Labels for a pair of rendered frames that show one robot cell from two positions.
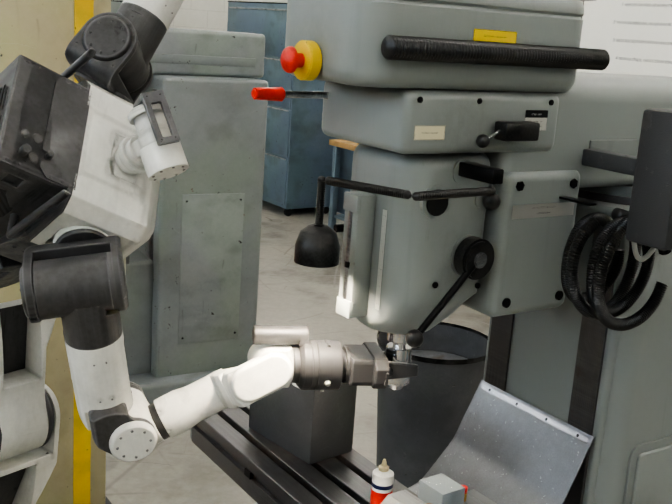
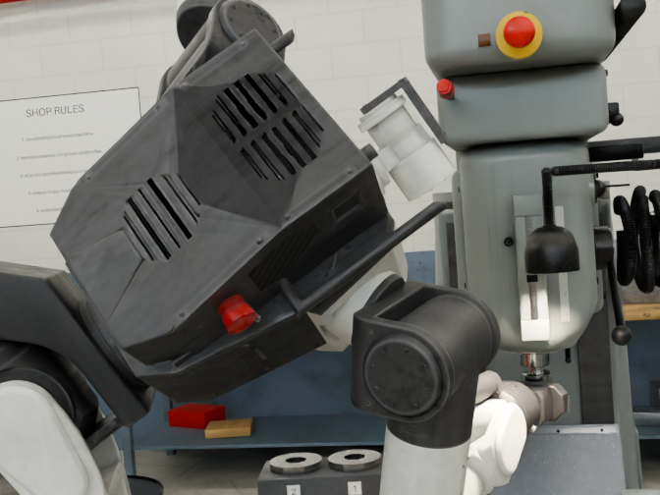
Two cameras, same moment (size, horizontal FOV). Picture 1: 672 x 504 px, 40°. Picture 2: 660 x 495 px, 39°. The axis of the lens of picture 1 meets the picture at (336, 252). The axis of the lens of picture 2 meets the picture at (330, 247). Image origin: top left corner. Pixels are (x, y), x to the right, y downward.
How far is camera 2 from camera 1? 137 cm
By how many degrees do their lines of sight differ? 45
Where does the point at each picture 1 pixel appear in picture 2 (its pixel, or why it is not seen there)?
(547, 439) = (571, 448)
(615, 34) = (22, 170)
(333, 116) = (469, 117)
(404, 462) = not seen: outside the picture
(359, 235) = not seen: hidden behind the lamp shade
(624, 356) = not seen: hidden behind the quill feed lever
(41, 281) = (447, 344)
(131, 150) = (380, 163)
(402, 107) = (600, 81)
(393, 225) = (572, 220)
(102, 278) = (483, 323)
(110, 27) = (250, 14)
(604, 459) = (626, 443)
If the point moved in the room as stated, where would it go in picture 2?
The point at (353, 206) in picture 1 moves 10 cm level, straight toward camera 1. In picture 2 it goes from (535, 207) to (598, 204)
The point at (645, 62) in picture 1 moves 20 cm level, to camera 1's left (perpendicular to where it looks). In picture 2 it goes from (63, 192) to (35, 194)
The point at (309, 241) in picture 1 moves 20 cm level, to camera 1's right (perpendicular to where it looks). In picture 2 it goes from (565, 242) to (636, 230)
